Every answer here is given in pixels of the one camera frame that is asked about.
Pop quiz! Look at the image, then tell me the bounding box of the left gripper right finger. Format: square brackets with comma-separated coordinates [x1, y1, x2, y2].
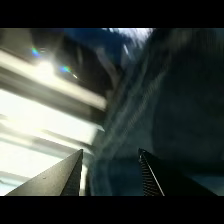
[137, 147, 218, 197]

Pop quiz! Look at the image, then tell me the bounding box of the black garment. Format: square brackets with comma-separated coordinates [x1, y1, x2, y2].
[85, 27, 224, 197]

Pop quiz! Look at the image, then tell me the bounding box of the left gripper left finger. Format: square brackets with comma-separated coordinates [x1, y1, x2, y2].
[5, 148, 84, 197]

